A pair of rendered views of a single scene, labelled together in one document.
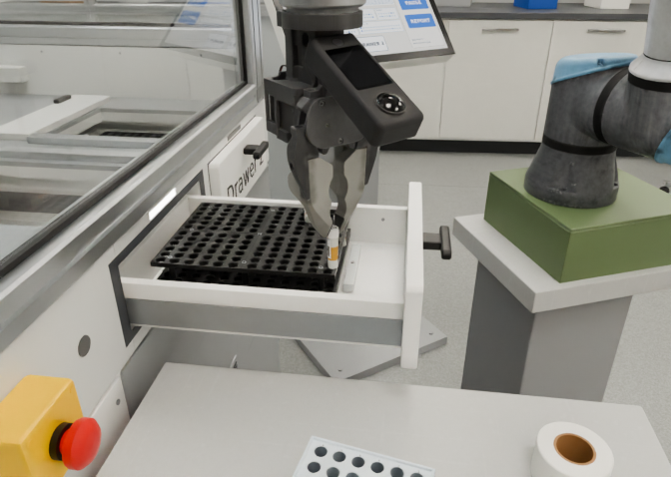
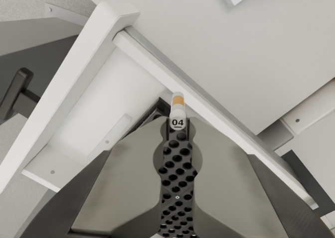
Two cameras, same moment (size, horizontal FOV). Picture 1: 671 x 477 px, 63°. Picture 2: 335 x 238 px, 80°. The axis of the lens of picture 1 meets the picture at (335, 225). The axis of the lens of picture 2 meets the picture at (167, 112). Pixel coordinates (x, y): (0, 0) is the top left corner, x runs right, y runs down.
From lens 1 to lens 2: 0.46 m
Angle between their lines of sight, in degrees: 40
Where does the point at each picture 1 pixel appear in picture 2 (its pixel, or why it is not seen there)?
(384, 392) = (146, 32)
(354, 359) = not seen: hidden behind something
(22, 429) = not seen: outside the picture
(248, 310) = (233, 122)
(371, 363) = not seen: hidden behind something
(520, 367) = (19, 54)
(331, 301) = (178, 82)
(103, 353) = (325, 144)
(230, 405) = (241, 83)
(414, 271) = (89, 39)
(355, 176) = (128, 168)
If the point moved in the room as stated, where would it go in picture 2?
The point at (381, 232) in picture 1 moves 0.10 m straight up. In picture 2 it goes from (60, 163) to (17, 220)
